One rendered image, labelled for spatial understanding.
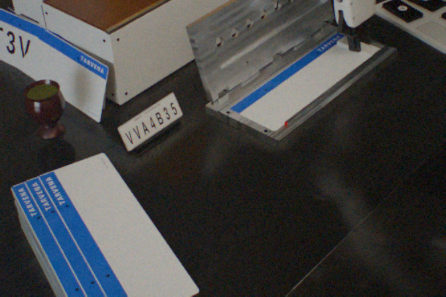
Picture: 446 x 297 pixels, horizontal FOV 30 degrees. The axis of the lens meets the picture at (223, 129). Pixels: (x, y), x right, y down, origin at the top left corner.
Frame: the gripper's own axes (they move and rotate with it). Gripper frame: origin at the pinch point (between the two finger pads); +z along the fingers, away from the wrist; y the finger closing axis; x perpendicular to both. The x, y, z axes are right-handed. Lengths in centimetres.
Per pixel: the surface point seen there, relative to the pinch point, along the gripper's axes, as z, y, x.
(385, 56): 3.9, 1.0, -6.1
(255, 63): -3.6, -23.9, 10.8
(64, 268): -4, -93, -8
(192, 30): -18.2, -38.3, 11.9
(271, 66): 0.2, -18.0, 12.0
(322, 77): 2.7, -14.3, 0.3
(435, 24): 5.3, 22.2, -6.5
